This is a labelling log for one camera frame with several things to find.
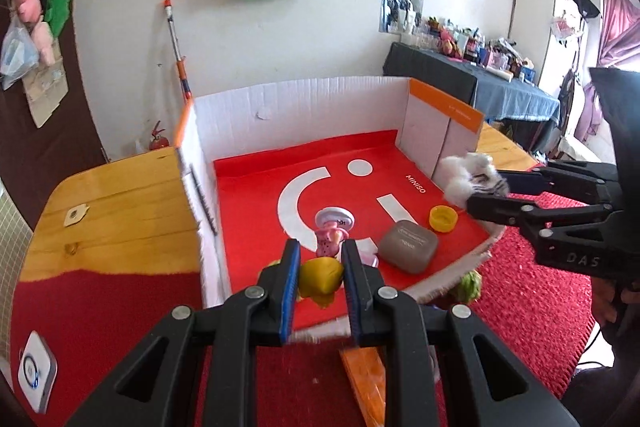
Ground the row of cosmetic bottles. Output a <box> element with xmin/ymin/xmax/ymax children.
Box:
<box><xmin>400</xmin><ymin>14</ymin><xmax>538</xmax><ymax>82</ymax></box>

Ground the white plush bear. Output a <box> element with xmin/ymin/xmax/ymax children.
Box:
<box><xmin>436</xmin><ymin>152</ymin><xmax>511</xmax><ymax>208</ymax></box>

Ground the person's right hand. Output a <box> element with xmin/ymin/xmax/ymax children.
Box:
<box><xmin>590</xmin><ymin>277</ymin><xmax>623</xmax><ymax>328</ymax></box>

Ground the side table with blue cloth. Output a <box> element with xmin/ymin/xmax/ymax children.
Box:
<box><xmin>382</xmin><ymin>42</ymin><xmax>561</xmax><ymax>140</ymax></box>

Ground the clear plastic bag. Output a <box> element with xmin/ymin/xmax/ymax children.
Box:
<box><xmin>0</xmin><ymin>19</ymin><xmax>40</xmax><ymax>90</ymax></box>

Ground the beige hanging organizer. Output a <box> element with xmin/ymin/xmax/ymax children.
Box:
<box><xmin>24</xmin><ymin>57</ymin><xmax>68</xmax><ymax>128</ymax></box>

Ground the red fire extinguisher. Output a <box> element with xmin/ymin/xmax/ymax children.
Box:
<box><xmin>148</xmin><ymin>121</ymin><xmax>171</xmax><ymax>152</ymax></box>

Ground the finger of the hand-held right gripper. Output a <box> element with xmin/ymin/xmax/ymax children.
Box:
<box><xmin>466</xmin><ymin>194</ymin><xmax>616</xmax><ymax>265</ymax></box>
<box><xmin>499</xmin><ymin>160</ymin><xmax>621</xmax><ymax>204</ymax></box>

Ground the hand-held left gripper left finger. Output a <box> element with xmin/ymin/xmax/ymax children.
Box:
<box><xmin>67</xmin><ymin>238</ymin><xmax>302</xmax><ymax>427</ymax></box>

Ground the pink curtain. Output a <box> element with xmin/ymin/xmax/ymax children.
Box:
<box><xmin>575</xmin><ymin>0</ymin><xmax>640</xmax><ymax>140</ymax></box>

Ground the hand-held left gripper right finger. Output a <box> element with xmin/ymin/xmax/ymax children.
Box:
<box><xmin>341</xmin><ymin>238</ymin><xmax>581</xmax><ymax>427</ymax></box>

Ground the beige tag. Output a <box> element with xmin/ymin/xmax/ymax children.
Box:
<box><xmin>64</xmin><ymin>203</ymin><xmax>90</xmax><ymax>226</ymax></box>

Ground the yellow toy figure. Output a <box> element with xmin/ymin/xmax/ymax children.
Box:
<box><xmin>298</xmin><ymin>258</ymin><xmax>346</xmax><ymax>310</ymax></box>

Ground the green plush toy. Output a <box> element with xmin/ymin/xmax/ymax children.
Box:
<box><xmin>47</xmin><ymin>0</ymin><xmax>71</xmax><ymax>35</ymax></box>

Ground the yellow bottle cap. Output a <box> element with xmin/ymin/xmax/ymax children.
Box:
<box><xmin>429</xmin><ymin>205</ymin><xmax>460</xmax><ymax>233</ymax></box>

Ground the orange cardboard box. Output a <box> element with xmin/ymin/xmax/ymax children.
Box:
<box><xmin>172</xmin><ymin>76</ymin><xmax>506</xmax><ymax>343</ymax></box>

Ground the white wardrobe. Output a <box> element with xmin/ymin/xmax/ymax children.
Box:
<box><xmin>507</xmin><ymin>0</ymin><xmax>601</xmax><ymax>142</ymax></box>

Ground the pink capsule toy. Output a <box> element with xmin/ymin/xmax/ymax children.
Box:
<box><xmin>314</xmin><ymin>208</ymin><xmax>380</xmax><ymax>269</ymax></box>

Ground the small green fuzzy toy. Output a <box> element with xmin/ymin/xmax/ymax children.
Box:
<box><xmin>452</xmin><ymin>271</ymin><xmax>483</xmax><ymax>305</ymax></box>

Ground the white square device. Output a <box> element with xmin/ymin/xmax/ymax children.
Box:
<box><xmin>17</xmin><ymin>331</ymin><xmax>58</xmax><ymax>413</ymax></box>

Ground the red knitted cloth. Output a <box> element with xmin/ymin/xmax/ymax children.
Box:
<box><xmin>10</xmin><ymin>192</ymin><xmax>608</xmax><ymax>427</ymax></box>

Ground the silver and orange mop handle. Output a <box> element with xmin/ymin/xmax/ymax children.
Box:
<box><xmin>162</xmin><ymin>0</ymin><xmax>193</xmax><ymax>100</ymax></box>

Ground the orange packet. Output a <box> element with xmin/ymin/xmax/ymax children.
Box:
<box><xmin>339</xmin><ymin>347</ymin><xmax>388</xmax><ymax>427</ymax></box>

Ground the brown case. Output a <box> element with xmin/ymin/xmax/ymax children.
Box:
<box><xmin>376</xmin><ymin>220</ymin><xmax>440</xmax><ymax>275</ymax></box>

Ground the pink plush toy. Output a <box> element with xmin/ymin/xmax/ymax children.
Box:
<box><xmin>14</xmin><ymin>0</ymin><xmax>56</xmax><ymax>65</ymax></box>

